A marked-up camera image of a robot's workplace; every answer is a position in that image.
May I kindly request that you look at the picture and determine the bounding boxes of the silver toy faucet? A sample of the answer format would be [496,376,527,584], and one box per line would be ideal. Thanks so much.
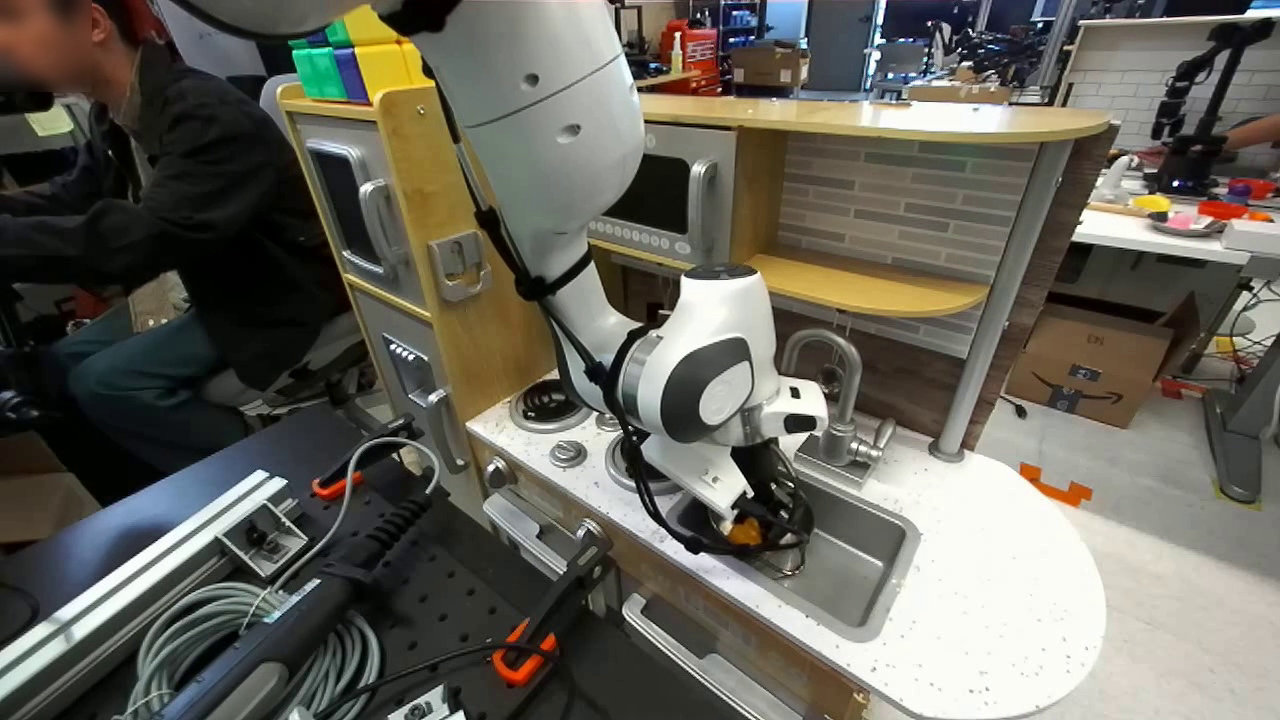
[781,323,898,480]

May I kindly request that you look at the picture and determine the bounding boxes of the brown cardboard shipping box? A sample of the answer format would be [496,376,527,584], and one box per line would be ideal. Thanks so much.
[1005,288,1205,433]

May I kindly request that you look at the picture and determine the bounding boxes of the silver oven door handle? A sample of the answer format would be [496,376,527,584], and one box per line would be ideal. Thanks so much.
[481,485,611,584]

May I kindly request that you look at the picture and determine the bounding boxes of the small brown cardboard box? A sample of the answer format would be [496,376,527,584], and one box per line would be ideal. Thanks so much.
[728,41,809,96]

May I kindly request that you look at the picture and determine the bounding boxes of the colourful toy blocks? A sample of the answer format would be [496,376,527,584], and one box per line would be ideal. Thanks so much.
[287,5,430,109]

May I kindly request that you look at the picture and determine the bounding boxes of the aluminium extrusion rail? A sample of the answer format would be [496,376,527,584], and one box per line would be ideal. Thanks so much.
[0,464,291,720]

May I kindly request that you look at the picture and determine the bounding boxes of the silver metal bracket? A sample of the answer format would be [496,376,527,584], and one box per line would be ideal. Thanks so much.
[214,503,310,584]

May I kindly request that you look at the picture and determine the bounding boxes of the coiled grey cable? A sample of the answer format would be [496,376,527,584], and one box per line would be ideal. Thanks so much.
[116,579,386,720]

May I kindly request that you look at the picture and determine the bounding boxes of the silver fridge door handle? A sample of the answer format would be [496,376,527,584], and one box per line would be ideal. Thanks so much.
[357,176,402,288]

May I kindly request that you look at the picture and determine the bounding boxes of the orange black bar clamp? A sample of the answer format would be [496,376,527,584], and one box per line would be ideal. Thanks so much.
[484,546,620,697]
[157,443,442,720]

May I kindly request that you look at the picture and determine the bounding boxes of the silver drawer handle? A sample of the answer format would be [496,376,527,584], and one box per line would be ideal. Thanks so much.
[620,590,809,720]

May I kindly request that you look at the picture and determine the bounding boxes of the thin white cable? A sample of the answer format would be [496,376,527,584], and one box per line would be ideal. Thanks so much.
[258,433,447,596]

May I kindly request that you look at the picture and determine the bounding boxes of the silver door latch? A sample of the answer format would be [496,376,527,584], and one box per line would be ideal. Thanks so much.
[429,227,496,309]

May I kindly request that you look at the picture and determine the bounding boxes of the grey toy sink basin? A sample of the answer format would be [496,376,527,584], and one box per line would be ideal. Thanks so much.
[663,457,924,645]

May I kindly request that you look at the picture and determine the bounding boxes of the silver toy microwave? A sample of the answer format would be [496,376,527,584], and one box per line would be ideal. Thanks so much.
[587,124,738,277]

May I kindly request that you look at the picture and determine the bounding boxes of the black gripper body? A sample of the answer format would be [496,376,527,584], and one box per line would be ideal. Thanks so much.
[728,433,814,518]

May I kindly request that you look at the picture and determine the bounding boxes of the orange floor marker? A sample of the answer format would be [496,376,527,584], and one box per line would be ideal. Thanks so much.
[1017,458,1095,511]

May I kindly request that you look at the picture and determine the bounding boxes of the background person forearm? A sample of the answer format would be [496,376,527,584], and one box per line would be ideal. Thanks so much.
[1219,111,1280,153]

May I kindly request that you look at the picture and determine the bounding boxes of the person in dark jacket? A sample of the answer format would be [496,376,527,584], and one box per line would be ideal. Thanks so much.
[0,0,352,473]

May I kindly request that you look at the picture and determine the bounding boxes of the white background table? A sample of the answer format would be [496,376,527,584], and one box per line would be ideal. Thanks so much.
[1069,164,1280,270]

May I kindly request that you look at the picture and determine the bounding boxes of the pink bowl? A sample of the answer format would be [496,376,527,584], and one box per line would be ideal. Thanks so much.
[1151,200,1225,245]

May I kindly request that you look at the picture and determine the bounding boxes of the wooden toy kitchen unit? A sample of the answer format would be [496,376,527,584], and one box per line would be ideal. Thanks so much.
[258,72,1118,720]

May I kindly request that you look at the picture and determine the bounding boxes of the red container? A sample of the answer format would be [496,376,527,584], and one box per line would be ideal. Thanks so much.
[660,14,728,96]

